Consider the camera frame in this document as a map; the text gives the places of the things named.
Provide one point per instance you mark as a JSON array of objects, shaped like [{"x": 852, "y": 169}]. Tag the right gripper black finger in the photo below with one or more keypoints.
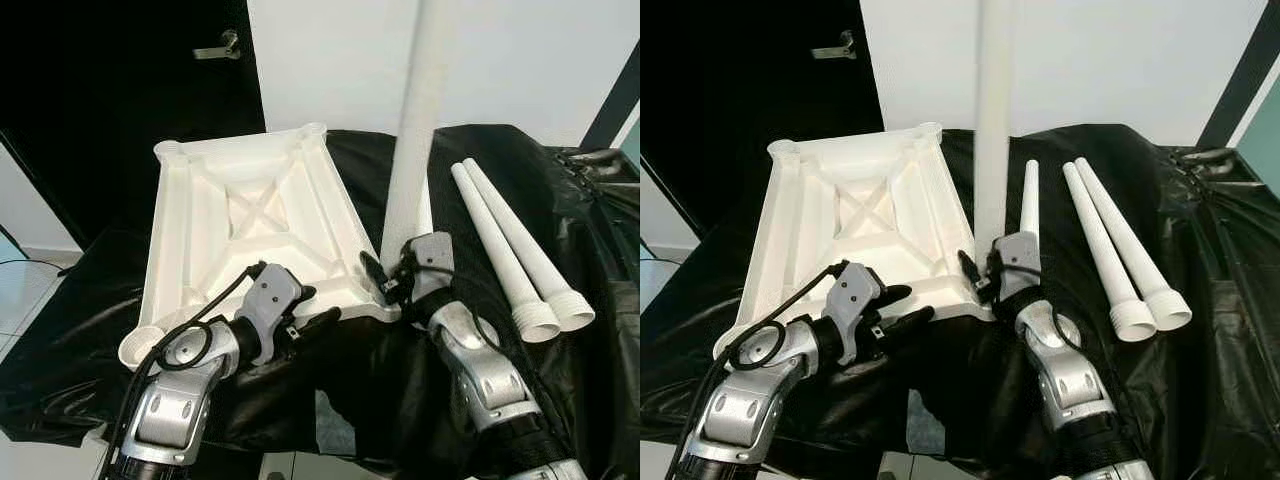
[
  {"x": 375, "y": 275},
  {"x": 971, "y": 274}
]

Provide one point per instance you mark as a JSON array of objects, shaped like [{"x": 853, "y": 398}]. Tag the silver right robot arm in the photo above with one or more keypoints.
[
  {"x": 1070, "y": 380},
  {"x": 490, "y": 380}
]

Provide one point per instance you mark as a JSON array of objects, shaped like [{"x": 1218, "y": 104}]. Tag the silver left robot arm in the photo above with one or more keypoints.
[
  {"x": 175, "y": 410},
  {"x": 750, "y": 410}
]

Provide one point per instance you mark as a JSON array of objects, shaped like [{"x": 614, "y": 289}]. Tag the pale tape patch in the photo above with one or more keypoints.
[{"x": 335, "y": 425}]

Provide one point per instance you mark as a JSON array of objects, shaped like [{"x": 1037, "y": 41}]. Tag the black plastic cover sheet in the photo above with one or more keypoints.
[
  {"x": 560, "y": 400},
  {"x": 1200, "y": 400}
]

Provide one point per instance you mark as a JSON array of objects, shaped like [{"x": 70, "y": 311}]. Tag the teal glass panel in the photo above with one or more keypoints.
[
  {"x": 1265, "y": 140},
  {"x": 632, "y": 145}
]

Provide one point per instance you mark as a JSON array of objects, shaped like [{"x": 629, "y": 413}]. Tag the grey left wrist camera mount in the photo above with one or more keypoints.
[
  {"x": 272, "y": 300},
  {"x": 855, "y": 300}
]

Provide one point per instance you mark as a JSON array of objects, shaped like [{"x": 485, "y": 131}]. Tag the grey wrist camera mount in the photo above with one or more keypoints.
[
  {"x": 432, "y": 262},
  {"x": 855, "y": 300},
  {"x": 272, "y": 300},
  {"x": 1018, "y": 262}
]

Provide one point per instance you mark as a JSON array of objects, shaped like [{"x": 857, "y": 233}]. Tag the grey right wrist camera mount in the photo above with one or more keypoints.
[
  {"x": 1018, "y": 262},
  {"x": 432, "y": 262}
]

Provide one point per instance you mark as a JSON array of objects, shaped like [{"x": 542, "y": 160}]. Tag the black window frame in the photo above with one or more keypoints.
[
  {"x": 622, "y": 100},
  {"x": 1243, "y": 70}
]

